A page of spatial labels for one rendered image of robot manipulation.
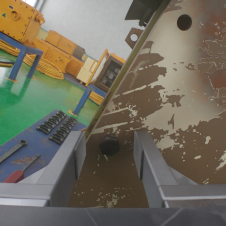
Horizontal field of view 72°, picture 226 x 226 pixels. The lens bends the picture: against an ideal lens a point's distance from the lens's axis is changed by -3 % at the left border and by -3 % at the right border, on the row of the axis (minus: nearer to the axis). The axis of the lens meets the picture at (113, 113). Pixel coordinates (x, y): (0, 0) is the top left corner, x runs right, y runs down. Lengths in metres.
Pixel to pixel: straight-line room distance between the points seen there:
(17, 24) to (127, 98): 3.18
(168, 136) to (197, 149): 0.04
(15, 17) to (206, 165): 3.26
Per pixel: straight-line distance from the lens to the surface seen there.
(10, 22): 3.35
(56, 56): 6.34
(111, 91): 0.18
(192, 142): 0.19
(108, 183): 0.19
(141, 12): 0.56
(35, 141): 0.68
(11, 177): 0.48
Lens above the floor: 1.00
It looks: 12 degrees down
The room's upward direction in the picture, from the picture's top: 31 degrees clockwise
